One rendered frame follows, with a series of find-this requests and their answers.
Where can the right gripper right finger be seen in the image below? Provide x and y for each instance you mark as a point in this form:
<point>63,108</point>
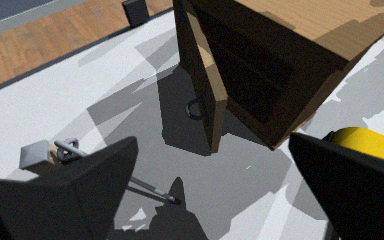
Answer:
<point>348,185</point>

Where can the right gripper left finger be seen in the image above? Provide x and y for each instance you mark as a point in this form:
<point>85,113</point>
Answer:
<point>77,201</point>

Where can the small black block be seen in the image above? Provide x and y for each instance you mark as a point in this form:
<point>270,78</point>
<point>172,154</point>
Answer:
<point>136,11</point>

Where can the brown wooden cabinet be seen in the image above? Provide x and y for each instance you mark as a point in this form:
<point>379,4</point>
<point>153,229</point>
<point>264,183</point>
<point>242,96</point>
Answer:
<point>256,44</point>

